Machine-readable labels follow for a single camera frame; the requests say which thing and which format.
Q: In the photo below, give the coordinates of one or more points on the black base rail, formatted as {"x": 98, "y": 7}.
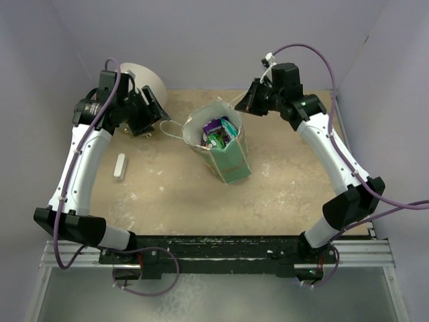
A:
{"x": 280, "y": 255}

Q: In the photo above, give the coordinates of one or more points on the small white flat bar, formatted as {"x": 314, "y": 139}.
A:
{"x": 120, "y": 166}

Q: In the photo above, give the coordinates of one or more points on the white cylinder orange rim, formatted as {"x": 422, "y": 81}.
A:
{"x": 143, "y": 76}

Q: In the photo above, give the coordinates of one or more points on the green Fox's candy bag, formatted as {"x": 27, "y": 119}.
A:
{"x": 215, "y": 140}

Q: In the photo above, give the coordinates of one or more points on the teal Fox's candy bag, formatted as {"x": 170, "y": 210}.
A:
{"x": 228, "y": 130}

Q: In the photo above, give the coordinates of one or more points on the purple Fox's candy bag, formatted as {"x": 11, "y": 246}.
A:
{"x": 212, "y": 126}

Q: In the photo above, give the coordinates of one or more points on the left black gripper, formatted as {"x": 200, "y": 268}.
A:
{"x": 147, "y": 109}

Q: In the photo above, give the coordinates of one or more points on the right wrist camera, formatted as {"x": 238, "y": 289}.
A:
{"x": 268, "y": 63}

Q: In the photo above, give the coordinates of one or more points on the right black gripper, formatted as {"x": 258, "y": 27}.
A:
{"x": 254, "y": 98}

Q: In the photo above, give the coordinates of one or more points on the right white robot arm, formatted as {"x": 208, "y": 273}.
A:
{"x": 283, "y": 92}

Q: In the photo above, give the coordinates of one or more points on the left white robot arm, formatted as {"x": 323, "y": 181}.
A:
{"x": 96, "y": 117}

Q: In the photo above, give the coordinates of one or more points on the green floral paper bag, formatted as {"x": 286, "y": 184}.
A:
{"x": 230, "y": 164}

